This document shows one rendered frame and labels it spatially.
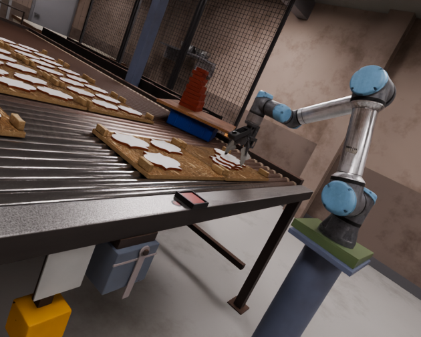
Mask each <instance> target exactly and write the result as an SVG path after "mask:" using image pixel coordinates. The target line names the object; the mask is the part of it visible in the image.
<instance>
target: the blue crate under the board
mask: <svg viewBox="0 0 421 337"><path fill-rule="evenodd" d="M170 109H171V111H170V114H169V116H168V119H167V121H166V122H167V123H168V124H171V125H173V126H175V127H177V128H179V129H181V130H183V131H185V132H188V133H190V134H192V135H194V136H197V137H199V138H201V139H203V140H205V141H207V142H209V141H210V140H212V139H213V138H214V137H215V136H216V134H217V132H218V130H217V129H216V128H213V127H212V126H209V125H207V124H205V123H202V122H200V121H198V120H196V119H194V118H191V117H190V116H187V115H185V114H183V113H181V112H179V111H176V110H174V109H172V108H170Z"/></svg>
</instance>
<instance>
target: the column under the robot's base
mask: <svg viewBox="0 0 421 337"><path fill-rule="evenodd" d="M288 232H289V233H290V234H292V235H293V236H294V237H296V238H297V239H298V240H300V241H301V242H303V243H304V244H305V245H304V247H303V249H302V250H301V252H300V254H299V255H298V257H297V259H296V260H295V263H294V264H293V266H292V268H291V269H290V271H289V273H288V274H287V276H286V278H285V280H284V281H283V283H282V284H281V287H280V288H279V290H278V292H277V293H276V295H275V297H274V298H273V300H272V302H271V304H270V305H269V307H268V308H267V311H266V312H265V314H264V316H263V317H262V319H261V321H260V322H259V324H258V326H257V328H256V329H255V331H254V332H253V335H252V336H251V337H301V335H302V333H303V332H304V330H305V329H306V327H307V326H308V324H309V323H310V321H311V319H312V318H313V316H314V315H315V313H316V311H317V310H318V308H319V307H320V305H321V304H322V302H323V301H324V299H325V297H326V296H327V294H328V293H329V291H330V289H331V288H332V286H333V285H334V283H335V282H336V280H337V278H338V277H339V275H340V274H341V272H344V273H345V274H346V275H348V276H349V277H350V276H352V275H353V274H355V273H356V272H358V271H359V270H361V269H362V268H364V267H365V266H367V265H368V264H369V263H370V262H371V261H370V260H367V261H365V262H363V263H362V264H360V265H359V266H357V267H355V268H354V269H352V268H350V267H349V266H348V265H346V264H345V263H344V262H342V261H340V260H339V259H338V258H336V257H335V256H334V255H332V254H331V253H330V252H328V251H326V250H325V249H324V248H322V247H321V246H319V245H318V244H316V243H315V242H314V241H312V240H311V239H310V238H308V237H307V236H305V235H304V234H302V233H301V232H300V231H298V230H297V229H296V228H294V227H290V228H289V230H288Z"/></svg>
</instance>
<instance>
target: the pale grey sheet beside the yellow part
mask: <svg viewBox="0 0 421 337"><path fill-rule="evenodd" d="M95 246H96V245H91V246H87V247H82V248H78V249H73V250H69V251H63V252H59V253H54V254H50V255H47V259H46V261H45V265H44V267H43V271H42V273H41V277H40V279H39V283H38V286H37V289H36V292H35V295H34V298H33V301H37V300H40V299H43V298H46V297H49V296H52V295H55V294H59V293H62V292H65V291H68V290H71V289H74V288H77V287H80V286H81V284H82V280H83V278H84V275H85V273H86V270H87V267H88V264H89V262H90V259H91V256H92V253H93V251H94V248H95Z"/></svg>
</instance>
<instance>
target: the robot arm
mask: <svg viewBox="0 0 421 337"><path fill-rule="evenodd" d="M349 86H350V90H351V91H352V95H351V96H347V97H344V98H339V99H337V100H332V101H328V102H324V103H320V104H316V105H313V106H308V107H305V108H300V109H297V110H291V109H290V107H288V106H286V105H285V104H281V103H279V102H276V101H274V100H273V95H271V94H269V93H267V92H264V91H262V90H260V91H259V92H258V94H257V96H256V97H255V100H254V102H253V105H252V106H251V109H250V110H249V113H248V115H247V117H246V120H245V123H246V124H247V125H246V126H243V127H241V128H238V129H236V130H233V131H231V132H229V133H228V137H229V138H230V140H229V143H228V145H227V147H226V150H225V154H228V152H229V151H230V150H234V149H236V145H237V144H240V145H241V146H244V147H243V148H242V149H241V160H240V165H241V166H242V165H243V164H244V162H245V161H246V160H248V159H250V155H249V154H248V151H249V149H250V148H253V147H254V145H255V143H256V141H257V139H256V138H255V137H256V135H257V133H258V131H259V129H260V126H259V125H261V122H262V120H263V118H264V116H265V115H266V116H268V117H270V118H272V119H274V120H276V121H278V122H280V123H282V124H284V125H286V126H287V127H288V128H292V129H297V128H299V127H300V126H301V125H302V124H308V123H312V122H317V121H321V120H327V119H330V118H336V117H340V116H345V115H348V114H351V117H350V120H349V125H348V128H347V133H346V136H345V141H344V144H343V148H342V152H341V156H340V160H339V164H338V168H337V172H336V173H334V174H332V175H331V178H330V181H329V183H328V184H327V185H326V186H324V188H323V190H322V192H321V201H322V203H323V206H324V207H325V208H326V209H327V210H328V211H329V212H330V213H331V214H330V215H329V216H328V217H327V218H326V219H324V220H323V221H322V222H321V223H320V224H319V226H318V228H317V229H318V230H319V231H320V232H321V233H322V234H324V235H325V236H326V237H328V238H329V239H331V240H332V241H334V242H336V243H338V244H340V245H342V246H344V247H346V248H349V249H353V248H354V247H355V245H356V241H357V238H358V231H359V228H360V227H361V225H362V223H363V222H364V220H365V218H366V217H367V215H368V213H369V212H370V210H371V208H372V207H373V205H375V203H376V199H377V195H376V194H375V193H373V192H372V191H370V190H369V189H367V188H365V181H364V180H363V178H362V175H363V172H364V167H365V164H366V159H367V156H368V151H369V148H370V144H371V141H372V136H373V133H374V128H375V125H376V120H377V117H378V112H380V111H381V110H383V109H384V108H386V107H387V106H389V105H390V104H391V103H392V102H393V101H394V98H395V97H396V87H395V85H394V83H393V82H392V81H391V79H390V77H389V76H388V73H387V71H386V70H384V69H383V68H381V67H380V66H375V65H370V66H365V67H362V68H360V69H359V70H358V71H357V72H356V73H355V74H354V75H353V76H352V78H351V80H350V82H349ZM254 141H255V143H254ZM253 143H254V145H253ZM252 145H253V146H252Z"/></svg>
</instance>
